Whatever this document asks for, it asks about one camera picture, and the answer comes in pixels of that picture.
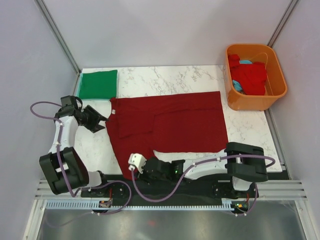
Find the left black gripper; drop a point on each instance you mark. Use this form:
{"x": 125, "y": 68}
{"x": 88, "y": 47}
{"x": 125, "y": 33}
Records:
{"x": 94, "y": 127}

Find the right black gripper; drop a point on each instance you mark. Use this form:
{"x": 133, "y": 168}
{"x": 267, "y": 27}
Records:
{"x": 145, "y": 178}

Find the dark red t shirt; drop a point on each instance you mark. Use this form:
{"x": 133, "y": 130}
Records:
{"x": 179, "y": 123}

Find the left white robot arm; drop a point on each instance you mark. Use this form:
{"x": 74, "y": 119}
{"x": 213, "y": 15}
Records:
{"x": 62, "y": 167}

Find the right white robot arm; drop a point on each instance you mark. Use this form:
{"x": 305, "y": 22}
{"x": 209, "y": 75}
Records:
{"x": 245, "y": 164}

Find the folded green t shirt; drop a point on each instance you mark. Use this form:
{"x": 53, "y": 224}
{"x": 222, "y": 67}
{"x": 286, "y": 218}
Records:
{"x": 100, "y": 85}

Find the folded teal t shirt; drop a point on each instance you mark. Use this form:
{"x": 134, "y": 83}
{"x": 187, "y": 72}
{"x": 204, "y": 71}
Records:
{"x": 78, "y": 85}

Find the light blue t shirt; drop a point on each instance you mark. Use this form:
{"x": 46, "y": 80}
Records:
{"x": 235, "y": 83}

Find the bright red t shirt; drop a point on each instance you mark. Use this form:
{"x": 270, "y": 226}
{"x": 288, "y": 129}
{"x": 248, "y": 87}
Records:
{"x": 252, "y": 77}

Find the orange plastic basket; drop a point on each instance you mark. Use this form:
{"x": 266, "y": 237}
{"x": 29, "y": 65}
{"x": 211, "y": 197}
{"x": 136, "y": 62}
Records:
{"x": 276, "y": 86}

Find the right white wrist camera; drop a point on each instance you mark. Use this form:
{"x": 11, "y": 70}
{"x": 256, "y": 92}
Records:
{"x": 137, "y": 162}

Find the white slotted cable duct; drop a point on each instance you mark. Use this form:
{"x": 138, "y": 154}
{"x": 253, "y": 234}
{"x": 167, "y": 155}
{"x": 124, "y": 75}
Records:
{"x": 97, "y": 204}

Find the aluminium rail profile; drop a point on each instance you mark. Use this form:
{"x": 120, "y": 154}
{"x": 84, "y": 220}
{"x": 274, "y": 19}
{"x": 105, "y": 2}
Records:
{"x": 271, "y": 190}

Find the left aluminium frame post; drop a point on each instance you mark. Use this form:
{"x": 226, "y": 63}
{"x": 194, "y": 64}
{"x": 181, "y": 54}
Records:
{"x": 57, "y": 34}

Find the aluminium frame post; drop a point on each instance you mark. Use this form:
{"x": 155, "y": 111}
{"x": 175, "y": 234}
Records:
{"x": 57, "y": 34}
{"x": 282, "y": 22}

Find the right aluminium frame post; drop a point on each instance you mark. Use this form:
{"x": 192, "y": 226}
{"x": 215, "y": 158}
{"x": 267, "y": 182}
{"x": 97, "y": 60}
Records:
{"x": 282, "y": 22}

